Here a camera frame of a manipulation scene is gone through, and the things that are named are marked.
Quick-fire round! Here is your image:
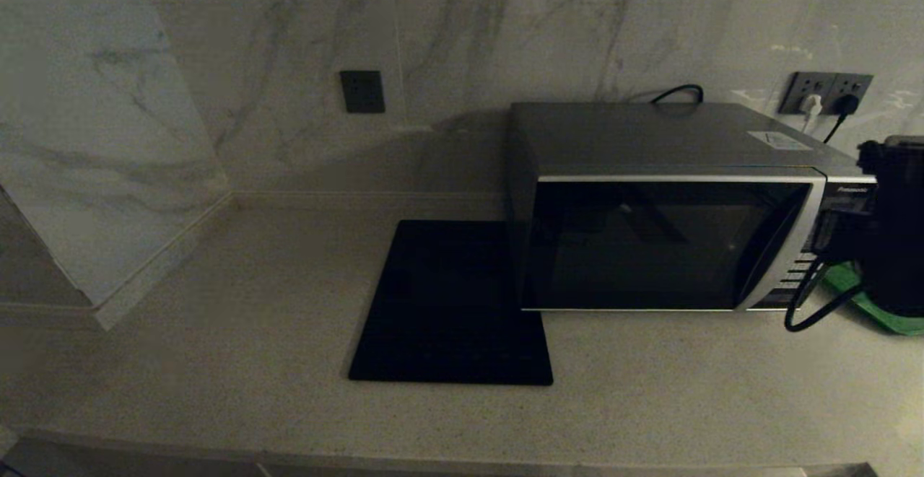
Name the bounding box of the dark glass microwave door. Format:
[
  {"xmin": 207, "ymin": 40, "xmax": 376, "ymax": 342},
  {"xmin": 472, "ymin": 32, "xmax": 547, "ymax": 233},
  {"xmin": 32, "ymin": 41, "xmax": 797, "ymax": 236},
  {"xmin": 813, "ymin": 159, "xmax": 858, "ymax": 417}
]
[{"xmin": 520, "ymin": 172, "xmax": 827, "ymax": 313}]

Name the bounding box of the silver microwave oven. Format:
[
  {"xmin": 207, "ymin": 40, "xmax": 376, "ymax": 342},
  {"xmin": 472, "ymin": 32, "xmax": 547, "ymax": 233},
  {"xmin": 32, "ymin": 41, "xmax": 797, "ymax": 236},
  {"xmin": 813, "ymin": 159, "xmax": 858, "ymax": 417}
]
[{"xmin": 504, "ymin": 102, "xmax": 880, "ymax": 313}]

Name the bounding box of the green plastic tray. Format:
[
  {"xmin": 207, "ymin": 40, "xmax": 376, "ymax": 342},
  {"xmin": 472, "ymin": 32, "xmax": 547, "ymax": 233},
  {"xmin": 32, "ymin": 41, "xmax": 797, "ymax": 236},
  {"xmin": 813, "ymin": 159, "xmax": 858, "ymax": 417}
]
[{"xmin": 823, "ymin": 261, "xmax": 924, "ymax": 336}]

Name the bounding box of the white label sticker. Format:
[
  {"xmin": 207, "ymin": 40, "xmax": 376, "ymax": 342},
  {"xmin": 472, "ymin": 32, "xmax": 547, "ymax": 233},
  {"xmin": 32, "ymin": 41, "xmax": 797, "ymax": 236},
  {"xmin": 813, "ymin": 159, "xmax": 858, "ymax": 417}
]
[{"xmin": 747, "ymin": 131, "xmax": 811, "ymax": 152}]

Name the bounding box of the black induction cooktop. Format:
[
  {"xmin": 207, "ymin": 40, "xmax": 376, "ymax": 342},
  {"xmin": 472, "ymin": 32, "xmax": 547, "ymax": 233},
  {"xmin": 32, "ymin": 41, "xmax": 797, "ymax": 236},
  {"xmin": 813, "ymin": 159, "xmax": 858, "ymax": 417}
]
[{"xmin": 348, "ymin": 220, "xmax": 554, "ymax": 387}]

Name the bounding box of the dark double wall socket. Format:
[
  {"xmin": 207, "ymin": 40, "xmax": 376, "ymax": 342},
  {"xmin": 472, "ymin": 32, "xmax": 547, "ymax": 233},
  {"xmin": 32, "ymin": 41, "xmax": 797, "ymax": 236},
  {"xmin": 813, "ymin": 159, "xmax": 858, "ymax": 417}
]
[{"xmin": 779, "ymin": 71, "xmax": 874, "ymax": 116}]

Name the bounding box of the black power cable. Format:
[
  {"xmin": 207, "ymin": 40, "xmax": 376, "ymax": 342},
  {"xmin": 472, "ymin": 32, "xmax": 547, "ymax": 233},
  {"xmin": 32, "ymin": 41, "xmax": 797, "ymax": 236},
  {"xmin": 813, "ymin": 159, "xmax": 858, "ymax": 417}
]
[{"xmin": 651, "ymin": 84, "xmax": 848, "ymax": 144}]

